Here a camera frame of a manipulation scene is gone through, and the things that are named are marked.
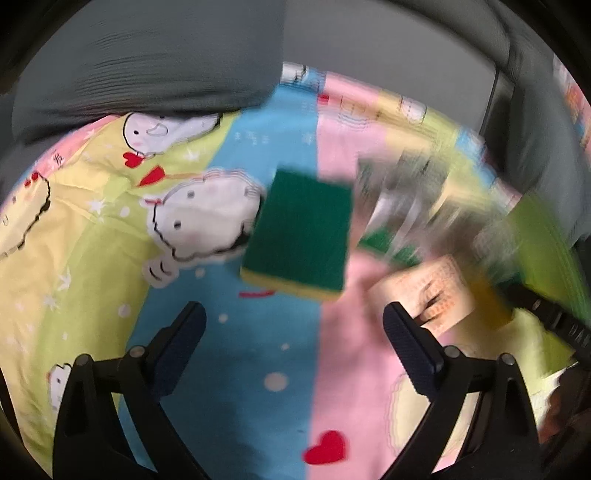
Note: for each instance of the cartoon printed bedsheet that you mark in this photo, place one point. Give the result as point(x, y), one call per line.
point(258, 350)

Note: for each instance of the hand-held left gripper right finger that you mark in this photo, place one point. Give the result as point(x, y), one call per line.
point(411, 350)

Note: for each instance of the light green box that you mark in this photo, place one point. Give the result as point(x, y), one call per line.
point(540, 244)

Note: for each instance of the grey textured cushion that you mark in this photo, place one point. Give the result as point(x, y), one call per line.
point(540, 138)

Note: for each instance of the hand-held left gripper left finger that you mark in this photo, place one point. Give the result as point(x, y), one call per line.
point(182, 341)

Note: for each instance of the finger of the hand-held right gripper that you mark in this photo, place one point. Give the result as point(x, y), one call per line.
point(528, 300)

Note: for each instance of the grey fuzzy cloth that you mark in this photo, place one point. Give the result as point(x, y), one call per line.
point(406, 184)

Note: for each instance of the green and yellow sponge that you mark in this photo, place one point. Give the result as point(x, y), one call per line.
point(300, 230)

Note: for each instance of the grey knit pillow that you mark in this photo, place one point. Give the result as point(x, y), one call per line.
point(138, 69)

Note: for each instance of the orange printed paper packet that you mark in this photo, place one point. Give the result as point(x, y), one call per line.
point(429, 295)

